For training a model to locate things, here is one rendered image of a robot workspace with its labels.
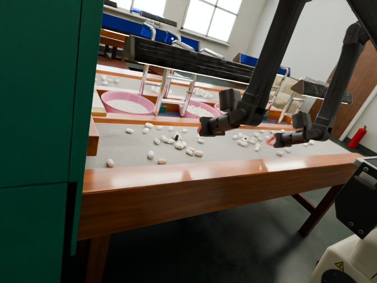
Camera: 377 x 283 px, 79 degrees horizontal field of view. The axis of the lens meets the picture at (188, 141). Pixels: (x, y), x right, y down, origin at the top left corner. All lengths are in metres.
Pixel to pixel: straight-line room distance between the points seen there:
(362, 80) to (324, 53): 1.09
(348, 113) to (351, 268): 5.13
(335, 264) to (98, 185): 0.67
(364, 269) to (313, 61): 5.85
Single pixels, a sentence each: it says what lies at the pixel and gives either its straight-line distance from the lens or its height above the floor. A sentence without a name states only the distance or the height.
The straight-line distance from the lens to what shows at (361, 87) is 5.78.
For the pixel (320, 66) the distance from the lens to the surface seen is 6.30.
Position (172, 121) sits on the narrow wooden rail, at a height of 0.76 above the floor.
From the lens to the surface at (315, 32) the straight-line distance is 6.63.
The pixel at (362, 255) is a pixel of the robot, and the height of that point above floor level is 0.84.
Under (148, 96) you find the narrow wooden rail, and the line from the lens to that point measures 1.39.
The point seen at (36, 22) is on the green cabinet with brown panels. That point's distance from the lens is 0.42.
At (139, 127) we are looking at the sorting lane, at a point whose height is 0.74.
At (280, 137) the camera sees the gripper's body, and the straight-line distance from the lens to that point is 1.10.
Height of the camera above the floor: 1.21
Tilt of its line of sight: 27 degrees down
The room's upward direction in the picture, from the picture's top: 19 degrees clockwise
